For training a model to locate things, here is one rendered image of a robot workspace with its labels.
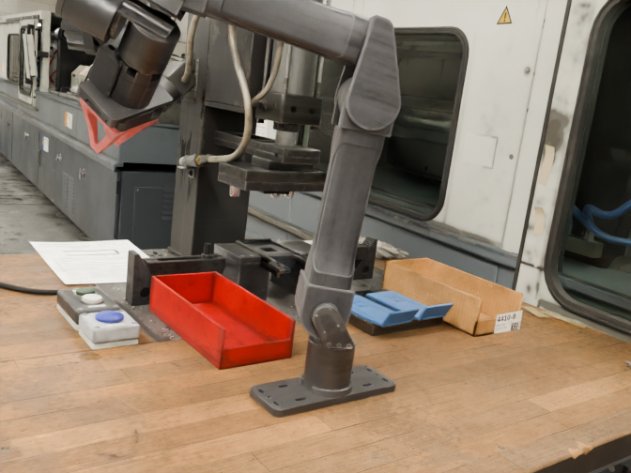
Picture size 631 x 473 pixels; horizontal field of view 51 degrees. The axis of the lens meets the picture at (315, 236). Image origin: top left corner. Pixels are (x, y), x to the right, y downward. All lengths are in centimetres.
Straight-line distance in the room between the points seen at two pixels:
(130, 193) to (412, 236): 276
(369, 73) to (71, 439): 51
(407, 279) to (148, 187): 320
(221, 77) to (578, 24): 73
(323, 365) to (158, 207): 360
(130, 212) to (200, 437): 364
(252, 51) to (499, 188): 72
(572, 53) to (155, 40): 97
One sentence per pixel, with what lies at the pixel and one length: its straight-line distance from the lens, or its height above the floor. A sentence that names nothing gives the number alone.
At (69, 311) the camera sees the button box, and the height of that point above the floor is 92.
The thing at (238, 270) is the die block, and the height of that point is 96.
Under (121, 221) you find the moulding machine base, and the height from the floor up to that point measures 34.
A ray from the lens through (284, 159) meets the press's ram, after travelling 117.
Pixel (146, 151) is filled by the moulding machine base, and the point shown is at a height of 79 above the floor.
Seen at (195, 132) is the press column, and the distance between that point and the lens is 141.
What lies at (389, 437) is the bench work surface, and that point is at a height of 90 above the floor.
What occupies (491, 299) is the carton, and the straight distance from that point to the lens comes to 133.
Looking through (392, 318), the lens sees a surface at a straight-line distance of 112.
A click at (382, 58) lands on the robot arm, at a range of 78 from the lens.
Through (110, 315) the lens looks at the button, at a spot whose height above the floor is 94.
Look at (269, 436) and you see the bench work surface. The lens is 79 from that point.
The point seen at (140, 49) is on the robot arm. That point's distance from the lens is 79.
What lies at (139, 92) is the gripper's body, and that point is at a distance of 82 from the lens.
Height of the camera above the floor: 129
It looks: 12 degrees down
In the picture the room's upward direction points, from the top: 7 degrees clockwise
